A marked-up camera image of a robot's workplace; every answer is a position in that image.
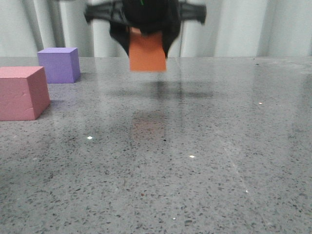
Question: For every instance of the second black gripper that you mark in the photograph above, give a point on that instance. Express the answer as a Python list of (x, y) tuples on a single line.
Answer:
[(147, 15)]

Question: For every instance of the grey-green curtain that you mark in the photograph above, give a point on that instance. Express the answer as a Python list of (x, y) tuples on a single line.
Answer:
[(233, 28)]

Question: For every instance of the purple foam cube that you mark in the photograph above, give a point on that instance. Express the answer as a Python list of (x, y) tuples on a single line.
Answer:
[(61, 64)]

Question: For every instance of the orange foam cube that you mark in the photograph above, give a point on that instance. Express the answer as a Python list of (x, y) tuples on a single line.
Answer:
[(146, 52)]

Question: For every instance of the red foam cube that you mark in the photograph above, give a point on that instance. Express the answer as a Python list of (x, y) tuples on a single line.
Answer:
[(23, 92)]

